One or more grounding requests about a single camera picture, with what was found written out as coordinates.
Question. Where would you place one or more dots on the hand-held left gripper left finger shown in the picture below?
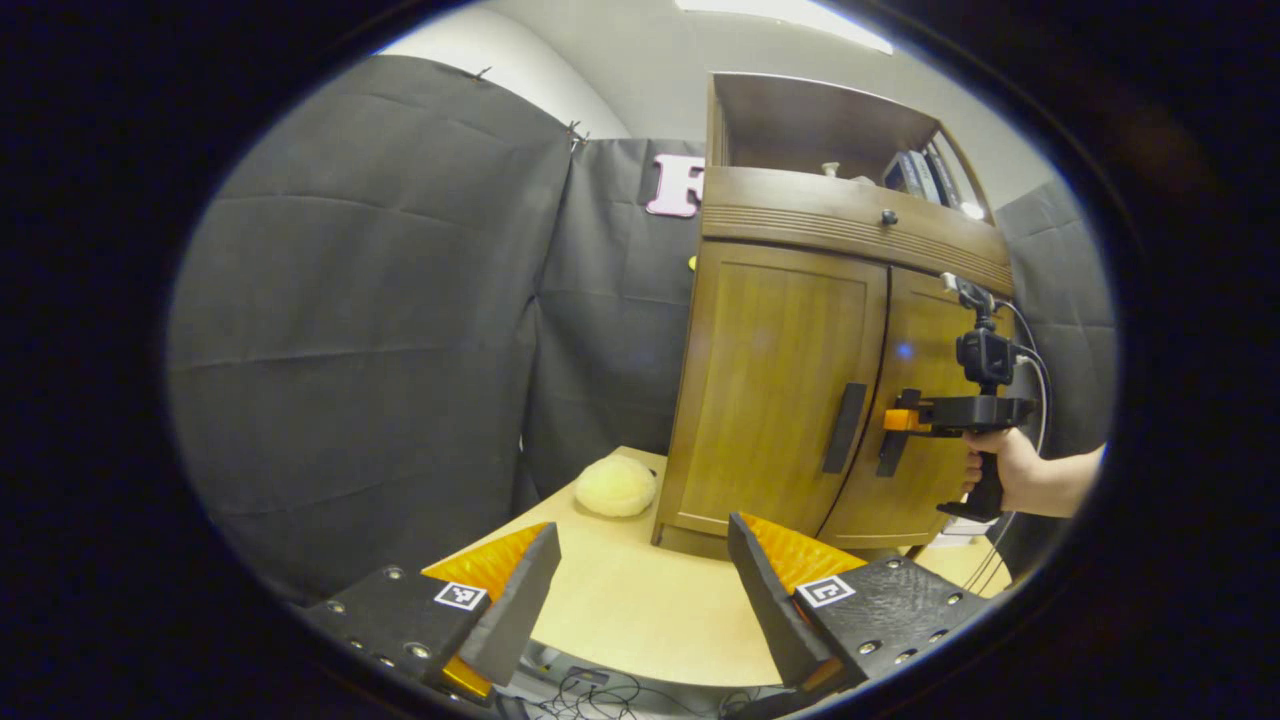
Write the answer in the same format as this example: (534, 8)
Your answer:
(520, 620)

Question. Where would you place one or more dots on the wooden cabinet door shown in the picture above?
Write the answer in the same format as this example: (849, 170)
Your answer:
(920, 490)
(760, 380)

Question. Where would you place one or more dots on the wooden double-door shoe cabinet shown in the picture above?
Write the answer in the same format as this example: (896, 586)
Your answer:
(790, 120)

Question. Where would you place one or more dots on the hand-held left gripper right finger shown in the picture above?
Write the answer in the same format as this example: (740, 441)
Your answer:
(775, 620)

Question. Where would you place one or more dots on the wooden cabinet drawer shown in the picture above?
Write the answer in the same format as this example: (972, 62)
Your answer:
(800, 205)

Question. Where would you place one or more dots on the light grey book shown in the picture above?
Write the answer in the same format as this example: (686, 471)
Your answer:
(922, 178)

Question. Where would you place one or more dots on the black backdrop cloth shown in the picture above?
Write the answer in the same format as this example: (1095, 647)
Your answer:
(380, 300)

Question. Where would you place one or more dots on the yellow plush ball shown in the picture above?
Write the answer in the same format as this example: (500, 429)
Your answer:
(615, 487)

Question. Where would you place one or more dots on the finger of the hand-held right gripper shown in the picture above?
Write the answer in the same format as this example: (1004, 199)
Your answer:
(908, 399)
(902, 420)

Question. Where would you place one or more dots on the large ceiling light panel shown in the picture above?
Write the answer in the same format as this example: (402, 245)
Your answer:
(790, 15)

